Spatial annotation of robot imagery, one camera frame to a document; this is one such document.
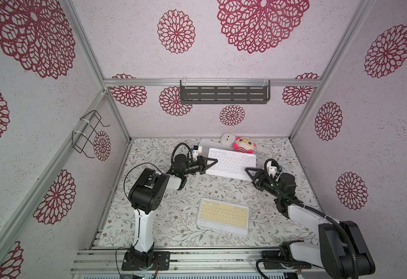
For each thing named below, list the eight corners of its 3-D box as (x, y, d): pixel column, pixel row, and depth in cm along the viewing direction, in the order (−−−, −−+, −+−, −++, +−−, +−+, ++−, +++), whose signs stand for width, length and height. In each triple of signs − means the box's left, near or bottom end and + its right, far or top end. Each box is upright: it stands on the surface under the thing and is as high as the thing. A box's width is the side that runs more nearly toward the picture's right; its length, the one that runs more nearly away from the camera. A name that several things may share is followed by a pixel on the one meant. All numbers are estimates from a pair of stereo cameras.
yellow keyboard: (195, 225, 86) (195, 223, 84) (201, 199, 94) (201, 196, 92) (247, 236, 82) (248, 235, 80) (248, 208, 91) (249, 206, 89)
